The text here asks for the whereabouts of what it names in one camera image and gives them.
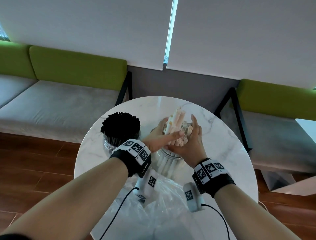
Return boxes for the person's right hand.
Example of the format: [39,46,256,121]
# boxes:
[168,114,208,167]

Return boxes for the person's left hand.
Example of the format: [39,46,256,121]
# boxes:
[142,118,185,154]

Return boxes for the bunch of white paper straws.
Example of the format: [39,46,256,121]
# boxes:
[158,106,193,178]

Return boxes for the person's left forearm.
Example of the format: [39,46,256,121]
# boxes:
[0,157,130,240]

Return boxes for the person's right forearm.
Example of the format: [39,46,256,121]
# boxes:
[214,184,303,240]

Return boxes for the clear glass jar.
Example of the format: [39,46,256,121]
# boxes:
[102,131,142,152]
[150,122,198,179]

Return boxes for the black marker wristband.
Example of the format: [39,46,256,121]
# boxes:
[192,158,236,198]
[109,139,152,178]

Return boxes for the bunch of black straws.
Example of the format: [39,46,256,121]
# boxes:
[100,111,141,149]

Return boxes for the clear plastic bag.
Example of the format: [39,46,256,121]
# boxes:
[111,173,224,240]

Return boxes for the green and grey sofa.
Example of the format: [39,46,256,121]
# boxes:
[0,41,134,144]
[213,78,316,174]

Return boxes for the white roller blind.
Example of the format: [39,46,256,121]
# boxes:
[0,0,174,72]
[166,0,316,91]

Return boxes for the white side table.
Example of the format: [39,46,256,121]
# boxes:
[268,118,316,197]

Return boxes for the person's black sleeve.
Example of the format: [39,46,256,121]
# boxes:
[0,233,30,240]

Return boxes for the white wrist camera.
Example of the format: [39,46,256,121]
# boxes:
[183,182,205,213]
[134,169,158,204]

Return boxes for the black cable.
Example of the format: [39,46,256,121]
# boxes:
[201,204,229,240]
[99,187,140,240]

